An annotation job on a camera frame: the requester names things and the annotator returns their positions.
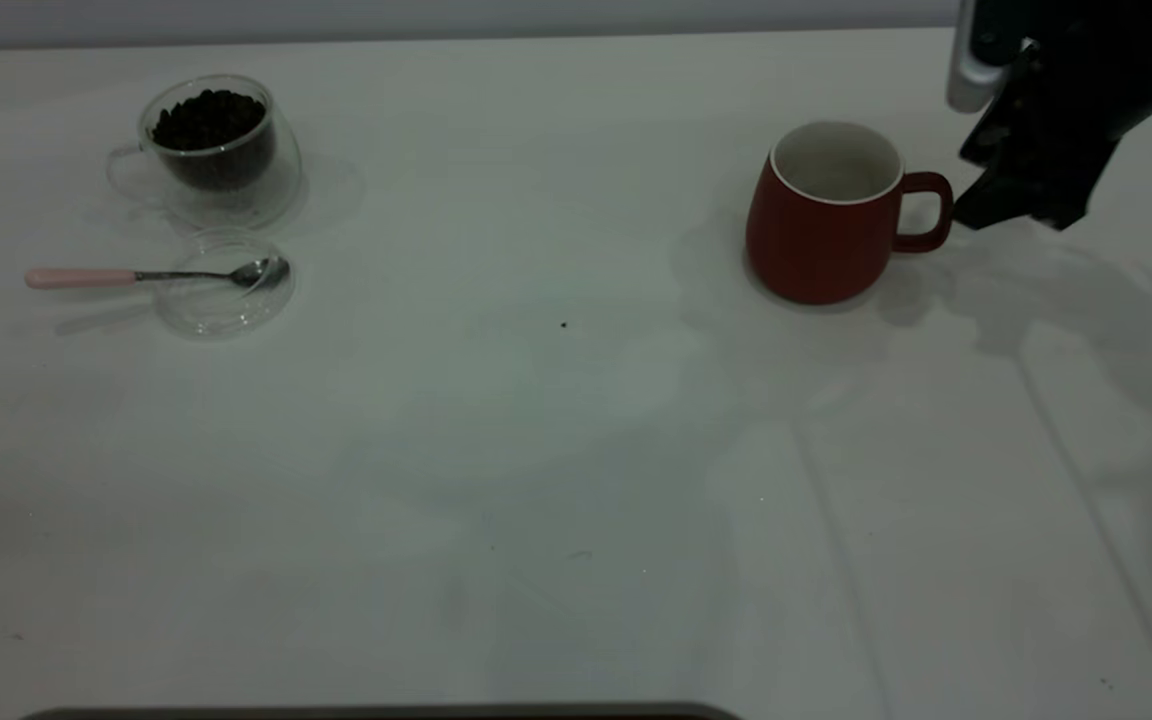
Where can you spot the red ceramic mug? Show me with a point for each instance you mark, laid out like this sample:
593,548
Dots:
811,245

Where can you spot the dark coffee beans pile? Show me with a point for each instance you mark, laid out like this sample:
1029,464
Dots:
211,125

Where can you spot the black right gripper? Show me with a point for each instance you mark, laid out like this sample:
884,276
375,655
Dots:
1126,50

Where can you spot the small clear glass dish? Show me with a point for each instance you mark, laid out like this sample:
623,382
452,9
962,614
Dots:
216,312

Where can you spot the clear glass cup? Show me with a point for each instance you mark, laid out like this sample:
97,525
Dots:
271,195

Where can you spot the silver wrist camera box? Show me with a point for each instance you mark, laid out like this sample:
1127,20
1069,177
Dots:
971,75

